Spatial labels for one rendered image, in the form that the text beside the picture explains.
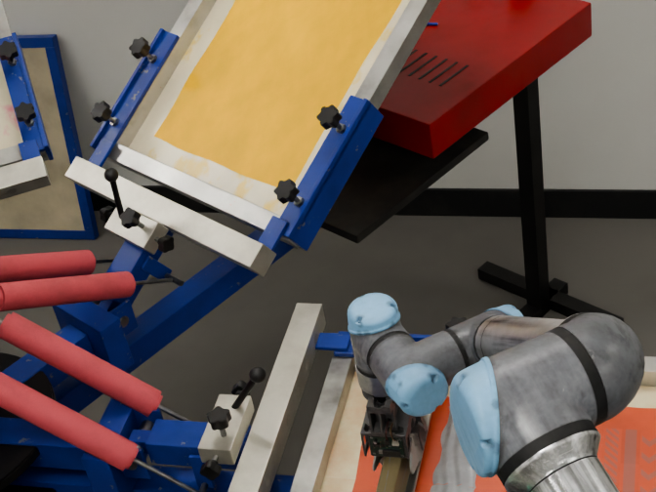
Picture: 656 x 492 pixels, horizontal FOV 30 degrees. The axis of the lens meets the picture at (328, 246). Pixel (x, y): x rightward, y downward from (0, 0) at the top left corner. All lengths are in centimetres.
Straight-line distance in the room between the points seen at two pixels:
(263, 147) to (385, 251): 167
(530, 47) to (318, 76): 59
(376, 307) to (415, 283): 218
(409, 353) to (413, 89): 114
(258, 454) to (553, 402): 82
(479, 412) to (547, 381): 8
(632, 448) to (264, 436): 60
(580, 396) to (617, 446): 77
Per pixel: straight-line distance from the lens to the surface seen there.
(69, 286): 225
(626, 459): 207
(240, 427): 204
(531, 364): 132
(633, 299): 382
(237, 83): 258
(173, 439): 210
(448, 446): 210
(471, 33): 293
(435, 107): 266
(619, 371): 135
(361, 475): 208
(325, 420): 213
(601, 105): 390
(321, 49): 251
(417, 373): 167
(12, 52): 279
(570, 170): 404
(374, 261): 404
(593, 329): 136
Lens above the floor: 250
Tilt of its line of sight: 37 degrees down
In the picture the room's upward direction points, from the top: 11 degrees counter-clockwise
